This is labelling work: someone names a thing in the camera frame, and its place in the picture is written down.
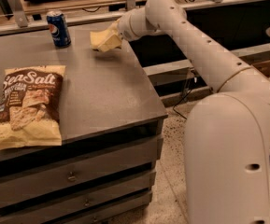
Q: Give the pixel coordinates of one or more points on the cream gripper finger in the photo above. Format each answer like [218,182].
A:
[108,42]
[114,26]

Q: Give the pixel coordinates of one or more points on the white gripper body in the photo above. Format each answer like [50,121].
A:
[124,28]

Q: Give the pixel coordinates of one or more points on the yellow sponge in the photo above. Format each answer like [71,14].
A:
[99,40]

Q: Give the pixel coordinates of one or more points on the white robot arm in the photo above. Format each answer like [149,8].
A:
[227,136]

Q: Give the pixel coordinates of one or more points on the blue pepsi can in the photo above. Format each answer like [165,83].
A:
[58,28]

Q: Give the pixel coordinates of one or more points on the grey drawer cabinet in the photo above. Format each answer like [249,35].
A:
[106,100]

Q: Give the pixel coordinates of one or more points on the sea salt chips bag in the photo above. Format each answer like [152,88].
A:
[29,107]

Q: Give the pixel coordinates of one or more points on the top grey drawer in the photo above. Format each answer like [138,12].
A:
[64,174]

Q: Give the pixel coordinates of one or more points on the grey drawer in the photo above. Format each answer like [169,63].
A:
[64,174]
[106,211]
[94,194]

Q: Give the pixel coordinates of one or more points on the bottom grey drawer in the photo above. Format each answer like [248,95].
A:
[106,211]

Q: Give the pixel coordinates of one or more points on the middle grey drawer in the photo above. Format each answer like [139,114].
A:
[94,194]

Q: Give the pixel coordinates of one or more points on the metal rail bracket left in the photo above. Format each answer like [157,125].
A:
[19,15]

